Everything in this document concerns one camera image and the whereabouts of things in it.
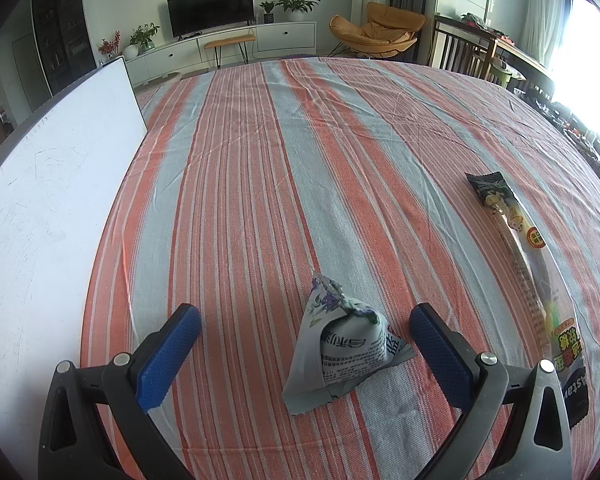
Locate long stick snack packet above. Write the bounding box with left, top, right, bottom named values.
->
left=466, top=172, right=588, bottom=427

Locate grey triangular snack pouch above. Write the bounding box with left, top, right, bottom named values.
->
left=283, top=272, right=415, bottom=416

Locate white board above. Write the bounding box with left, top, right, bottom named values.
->
left=0, top=60, right=146, bottom=478

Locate striped red grey tablecloth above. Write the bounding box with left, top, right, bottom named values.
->
left=81, top=58, right=600, bottom=479

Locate wooden side table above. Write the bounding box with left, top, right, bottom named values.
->
left=428, top=14, right=555, bottom=98

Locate red flower plant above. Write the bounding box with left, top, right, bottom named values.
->
left=97, top=30, right=121, bottom=64

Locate potted plant in white vase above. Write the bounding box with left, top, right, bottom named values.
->
left=129, top=23, right=160, bottom=53

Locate orange lounge chair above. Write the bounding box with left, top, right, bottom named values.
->
left=329, top=2, right=427, bottom=58

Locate dark display cabinet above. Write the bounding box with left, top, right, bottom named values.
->
left=31, top=0, right=96, bottom=96

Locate small wooden bench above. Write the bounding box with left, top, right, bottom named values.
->
left=202, top=34, right=257, bottom=70

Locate white tv cabinet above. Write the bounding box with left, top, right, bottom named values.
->
left=125, top=22, right=316, bottom=86

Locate black television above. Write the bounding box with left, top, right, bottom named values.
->
left=166, top=0, right=254, bottom=38

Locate small dark potted plant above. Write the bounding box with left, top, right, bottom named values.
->
left=259, top=1, right=276, bottom=24

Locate large green potted plant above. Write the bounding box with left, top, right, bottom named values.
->
left=277, top=0, right=321, bottom=22

